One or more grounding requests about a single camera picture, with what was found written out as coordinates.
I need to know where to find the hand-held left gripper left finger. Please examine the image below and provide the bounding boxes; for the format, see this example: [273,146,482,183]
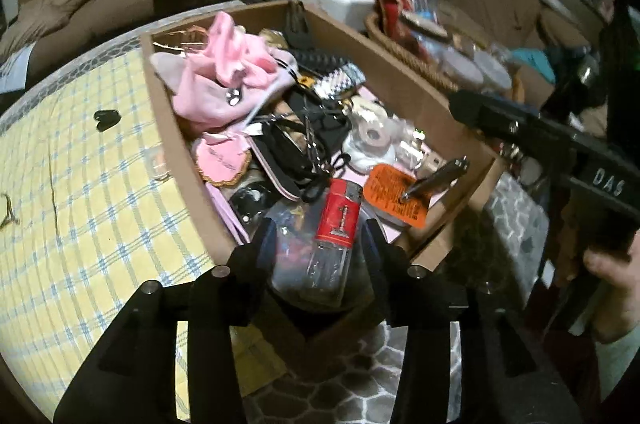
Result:
[52,218,278,424]

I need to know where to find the black hair clip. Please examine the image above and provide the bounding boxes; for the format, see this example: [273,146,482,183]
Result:
[93,108,122,133]

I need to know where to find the wicker basket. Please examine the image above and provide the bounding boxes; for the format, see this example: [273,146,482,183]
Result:
[364,11,462,94]

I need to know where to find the silver rhinestone case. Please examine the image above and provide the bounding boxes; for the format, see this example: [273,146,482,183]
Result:
[312,61,367,101]

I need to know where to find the round clear plastic lid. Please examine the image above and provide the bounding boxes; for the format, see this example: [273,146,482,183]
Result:
[472,48,514,88]

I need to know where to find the black handled scissors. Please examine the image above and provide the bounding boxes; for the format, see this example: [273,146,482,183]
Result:
[297,111,352,203]

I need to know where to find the red capped clear lighter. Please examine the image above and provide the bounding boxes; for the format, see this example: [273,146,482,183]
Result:
[305,177,364,301]

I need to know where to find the tan pillow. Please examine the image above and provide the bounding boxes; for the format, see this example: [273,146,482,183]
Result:
[0,0,102,61]

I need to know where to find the printed paper leaflet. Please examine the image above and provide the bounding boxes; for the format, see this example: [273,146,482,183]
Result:
[0,43,37,94]

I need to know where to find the orange printed tag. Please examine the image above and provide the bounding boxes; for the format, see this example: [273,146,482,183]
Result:
[362,163,432,228]

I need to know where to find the person's right hand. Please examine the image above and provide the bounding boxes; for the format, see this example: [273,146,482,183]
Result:
[582,248,640,341]

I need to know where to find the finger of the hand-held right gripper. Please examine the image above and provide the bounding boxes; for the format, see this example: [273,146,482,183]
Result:
[447,90,538,141]

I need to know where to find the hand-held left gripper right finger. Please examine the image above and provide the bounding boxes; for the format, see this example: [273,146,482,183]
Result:
[360,217,583,424]

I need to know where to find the pink cloth pouch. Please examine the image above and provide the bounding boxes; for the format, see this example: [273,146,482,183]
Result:
[150,12,296,132]

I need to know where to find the cardboard box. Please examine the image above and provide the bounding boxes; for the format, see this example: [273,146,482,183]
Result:
[140,0,507,380]

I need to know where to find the silver metal pen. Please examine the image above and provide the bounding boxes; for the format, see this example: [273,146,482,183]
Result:
[399,157,471,203]

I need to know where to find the desktop with yellow checked cloth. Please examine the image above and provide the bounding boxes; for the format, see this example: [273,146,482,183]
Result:
[0,3,283,421]

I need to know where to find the pink round gold edged patch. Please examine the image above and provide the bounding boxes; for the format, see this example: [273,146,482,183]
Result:
[192,135,254,186]

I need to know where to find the grey hexagon patterned rug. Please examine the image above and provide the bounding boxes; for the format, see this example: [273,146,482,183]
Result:
[239,171,553,424]

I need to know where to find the beige tape roll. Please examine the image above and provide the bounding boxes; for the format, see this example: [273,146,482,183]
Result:
[359,123,397,151]

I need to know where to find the gold tweezers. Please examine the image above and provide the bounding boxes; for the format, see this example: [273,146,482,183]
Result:
[0,193,22,226]

